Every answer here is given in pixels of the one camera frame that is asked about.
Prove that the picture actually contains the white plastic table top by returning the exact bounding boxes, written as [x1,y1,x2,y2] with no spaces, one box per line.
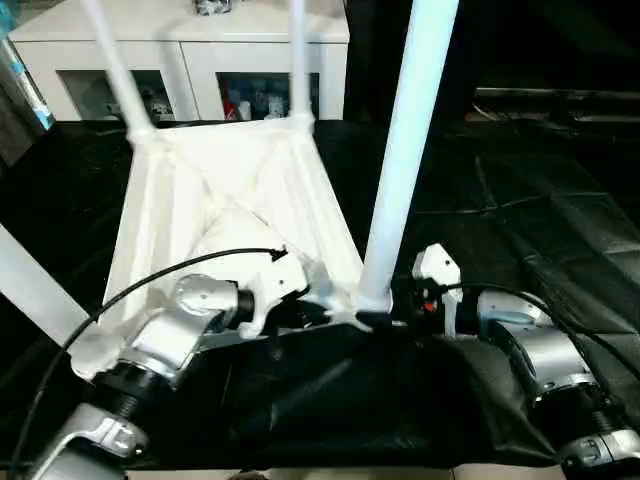
[68,116,397,382]

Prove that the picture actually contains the black mat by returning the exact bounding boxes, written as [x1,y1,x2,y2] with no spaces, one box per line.
[0,117,640,474]

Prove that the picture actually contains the white cabinet with glass doors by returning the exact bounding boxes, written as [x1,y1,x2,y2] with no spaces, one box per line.
[8,0,351,125]

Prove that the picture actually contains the clear glass trinket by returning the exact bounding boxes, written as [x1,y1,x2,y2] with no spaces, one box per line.
[193,0,235,16]

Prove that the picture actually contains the grey curtain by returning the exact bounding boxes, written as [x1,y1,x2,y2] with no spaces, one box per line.
[0,44,42,167]

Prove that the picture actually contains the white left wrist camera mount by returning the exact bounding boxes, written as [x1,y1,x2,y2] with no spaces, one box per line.
[238,253,310,338]

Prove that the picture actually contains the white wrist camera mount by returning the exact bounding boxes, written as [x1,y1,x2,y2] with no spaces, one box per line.
[238,253,310,338]
[409,242,463,337]

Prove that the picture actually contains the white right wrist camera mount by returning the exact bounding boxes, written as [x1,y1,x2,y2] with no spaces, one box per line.
[409,242,463,337]

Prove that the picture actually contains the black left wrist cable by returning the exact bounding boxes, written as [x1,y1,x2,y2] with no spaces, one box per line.
[0,245,291,471]

